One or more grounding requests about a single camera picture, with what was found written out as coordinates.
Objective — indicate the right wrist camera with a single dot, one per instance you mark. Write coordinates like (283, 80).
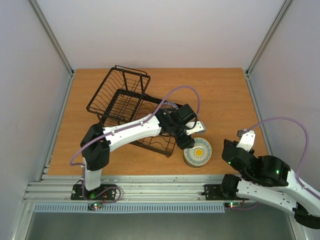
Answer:
(246, 139)

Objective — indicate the left small circuit board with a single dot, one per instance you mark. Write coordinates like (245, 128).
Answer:
(96, 206)

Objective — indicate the grey slotted cable duct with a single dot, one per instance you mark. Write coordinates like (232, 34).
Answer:
(130, 208)

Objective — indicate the yellow rimmed sun bowl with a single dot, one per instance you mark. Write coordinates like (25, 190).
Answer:
(201, 149)

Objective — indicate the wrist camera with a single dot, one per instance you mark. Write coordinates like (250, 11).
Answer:
(246, 139)
(195, 127)

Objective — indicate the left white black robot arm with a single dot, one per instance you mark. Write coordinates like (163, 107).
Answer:
(99, 142)

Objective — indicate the blue white patterned bowl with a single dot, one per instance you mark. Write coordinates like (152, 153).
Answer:
(169, 105)

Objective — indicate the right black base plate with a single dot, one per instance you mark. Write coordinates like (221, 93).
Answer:
(212, 192)

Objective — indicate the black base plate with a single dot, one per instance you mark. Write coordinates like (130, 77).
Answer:
(212, 192)
(105, 192)

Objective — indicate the black wire dish rack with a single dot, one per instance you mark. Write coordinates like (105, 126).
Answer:
(121, 97)

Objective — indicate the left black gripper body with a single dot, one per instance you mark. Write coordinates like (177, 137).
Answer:
(182, 144)

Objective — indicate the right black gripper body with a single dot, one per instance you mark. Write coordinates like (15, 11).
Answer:
(229, 148)

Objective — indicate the aluminium frame rails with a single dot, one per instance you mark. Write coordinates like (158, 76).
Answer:
(226, 103)

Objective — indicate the small circuit board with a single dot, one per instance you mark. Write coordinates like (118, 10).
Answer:
(96, 206)
(232, 205)

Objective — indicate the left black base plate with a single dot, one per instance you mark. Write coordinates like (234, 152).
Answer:
(105, 192)

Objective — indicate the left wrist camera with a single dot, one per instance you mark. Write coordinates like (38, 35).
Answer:
(195, 127)

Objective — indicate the right small circuit board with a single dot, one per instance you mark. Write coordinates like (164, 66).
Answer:
(232, 205)

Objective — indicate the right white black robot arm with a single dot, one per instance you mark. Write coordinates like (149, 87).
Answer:
(270, 181)

